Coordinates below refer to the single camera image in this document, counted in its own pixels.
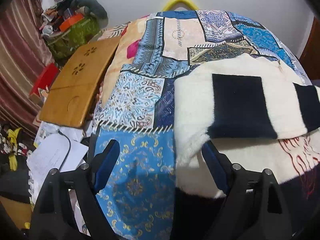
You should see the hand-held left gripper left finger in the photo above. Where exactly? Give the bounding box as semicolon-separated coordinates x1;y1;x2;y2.
30;139;120;240

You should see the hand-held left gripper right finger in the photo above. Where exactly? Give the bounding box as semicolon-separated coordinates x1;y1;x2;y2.
201;141;294;240

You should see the white and navy sweater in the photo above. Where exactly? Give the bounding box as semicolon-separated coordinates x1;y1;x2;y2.
172;54;320;240

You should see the pile of floral clothes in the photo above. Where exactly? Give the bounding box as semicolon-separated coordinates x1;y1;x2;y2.
0;124;35;178

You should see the pile of white papers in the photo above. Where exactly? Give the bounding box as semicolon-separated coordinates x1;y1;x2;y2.
26;121;94;198

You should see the blue patchwork quilt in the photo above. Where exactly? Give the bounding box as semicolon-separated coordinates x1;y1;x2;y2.
91;10;313;240

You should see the wooden lap desk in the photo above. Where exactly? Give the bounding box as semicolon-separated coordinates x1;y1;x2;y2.
39;37;122;130

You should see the brown cardboard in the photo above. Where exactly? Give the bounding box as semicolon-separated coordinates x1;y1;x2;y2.
0;195;33;230

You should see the red box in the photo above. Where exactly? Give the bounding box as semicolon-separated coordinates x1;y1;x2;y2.
29;63;60;97

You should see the green patterned bag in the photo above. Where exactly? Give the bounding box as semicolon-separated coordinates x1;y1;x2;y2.
46;16;100;59

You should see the striped pink curtain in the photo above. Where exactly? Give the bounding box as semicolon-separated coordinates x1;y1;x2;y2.
0;0;59;128

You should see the orange box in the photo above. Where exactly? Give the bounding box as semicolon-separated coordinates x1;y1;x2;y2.
59;14;84;30

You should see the brown wooden panel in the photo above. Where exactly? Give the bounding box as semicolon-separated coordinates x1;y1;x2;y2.
299;15;320;80

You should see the grey plush cushion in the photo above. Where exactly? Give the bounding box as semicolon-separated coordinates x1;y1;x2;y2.
75;0;109;20

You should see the clutter pile of small things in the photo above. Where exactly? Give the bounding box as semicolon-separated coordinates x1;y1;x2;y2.
40;0;83;35

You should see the black cable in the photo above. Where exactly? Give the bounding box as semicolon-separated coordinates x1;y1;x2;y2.
57;129;72;172

